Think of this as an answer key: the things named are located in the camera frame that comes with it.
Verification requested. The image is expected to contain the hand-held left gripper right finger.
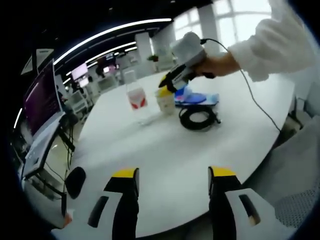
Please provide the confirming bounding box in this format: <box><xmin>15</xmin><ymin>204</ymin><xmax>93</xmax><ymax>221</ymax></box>
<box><xmin>207</xmin><ymin>166</ymin><xmax>276</xmax><ymax>240</ymax></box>

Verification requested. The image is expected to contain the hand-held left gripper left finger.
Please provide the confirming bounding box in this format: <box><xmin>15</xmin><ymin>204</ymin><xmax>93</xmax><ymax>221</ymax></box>
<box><xmin>87</xmin><ymin>167</ymin><xmax>140</xmax><ymax>240</ymax></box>

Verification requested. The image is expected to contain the blue tissue packet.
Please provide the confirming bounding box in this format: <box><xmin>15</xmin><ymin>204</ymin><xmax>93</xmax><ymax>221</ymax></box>
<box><xmin>174</xmin><ymin>86</ymin><xmax>221</xmax><ymax>108</ymax></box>

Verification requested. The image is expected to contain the person's right hand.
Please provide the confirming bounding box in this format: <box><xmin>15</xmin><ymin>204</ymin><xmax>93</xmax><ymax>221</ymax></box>
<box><xmin>197</xmin><ymin>52</ymin><xmax>241</xmax><ymax>79</ymax></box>

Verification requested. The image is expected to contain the person's left hand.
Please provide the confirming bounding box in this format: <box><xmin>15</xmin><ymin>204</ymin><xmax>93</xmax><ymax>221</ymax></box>
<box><xmin>63</xmin><ymin>209</ymin><xmax>75</xmax><ymax>228</ymax></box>

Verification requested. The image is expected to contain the black round object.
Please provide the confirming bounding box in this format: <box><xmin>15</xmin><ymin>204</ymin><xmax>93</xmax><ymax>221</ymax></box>
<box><xmin>64</xmin><ymin>166</ymin><xmax>87</xmax><ymax>200</ymax></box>

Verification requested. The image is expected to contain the short ceiling light strip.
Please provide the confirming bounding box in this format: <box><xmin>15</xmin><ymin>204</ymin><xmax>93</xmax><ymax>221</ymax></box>
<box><xmin>87</xmin><ymin>41</ymin><xmax>138</xmax><ymax>63</ymax></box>

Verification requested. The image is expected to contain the white table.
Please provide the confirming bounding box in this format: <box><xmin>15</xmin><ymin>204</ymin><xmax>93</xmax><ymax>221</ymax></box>
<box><xmin>51</xmin><ymin>72</ymin><xmax>297</xmax><ymax>238</ymax></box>

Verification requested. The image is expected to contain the long ceiling light strip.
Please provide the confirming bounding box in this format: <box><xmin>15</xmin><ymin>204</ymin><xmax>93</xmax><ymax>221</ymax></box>
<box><xmin>53</xmin><ymin>17</ymin><xmax>173</xmax><ymax>65</ymax></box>

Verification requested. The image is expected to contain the grey mesh chair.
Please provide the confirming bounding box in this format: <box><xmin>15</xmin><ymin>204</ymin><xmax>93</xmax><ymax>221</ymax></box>
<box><xmin>272</xmin><ymin>117</ymin><xmax>320</xmax><ymax>229</ymax></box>

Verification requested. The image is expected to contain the white office chair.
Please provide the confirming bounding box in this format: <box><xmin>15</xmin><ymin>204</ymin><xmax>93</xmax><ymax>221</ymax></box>
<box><xmin>67</xmin><ymin>89</ymin><xmax>91</xmax><ymax>115</ymax></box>

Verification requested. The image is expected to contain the square ceiling panel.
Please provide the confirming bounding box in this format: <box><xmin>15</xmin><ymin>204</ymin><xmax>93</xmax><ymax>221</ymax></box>
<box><xmin>21</xmin><ymin>48</ymin><xmax>55</xmax><ymax>75</ymax></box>

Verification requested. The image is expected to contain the open laptop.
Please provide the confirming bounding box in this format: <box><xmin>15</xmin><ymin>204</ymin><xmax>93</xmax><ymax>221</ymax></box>
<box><xmin>21</xmin><ymin>58</ymin><xmax>66</xmax><ymax>180</ymax></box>

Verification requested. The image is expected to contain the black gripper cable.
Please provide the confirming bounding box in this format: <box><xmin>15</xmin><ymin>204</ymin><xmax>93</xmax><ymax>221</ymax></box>
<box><xmin>199</xmin><ymin>37</ymin><xmax>283</xmax><ymax>133</ymax></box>

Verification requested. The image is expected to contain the pink wall screen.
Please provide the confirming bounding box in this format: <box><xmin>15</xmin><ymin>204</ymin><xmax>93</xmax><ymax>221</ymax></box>
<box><xmin>71</xmin><ymin>63</ymin><xmax>89</xmax><ymax>80</ymax></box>

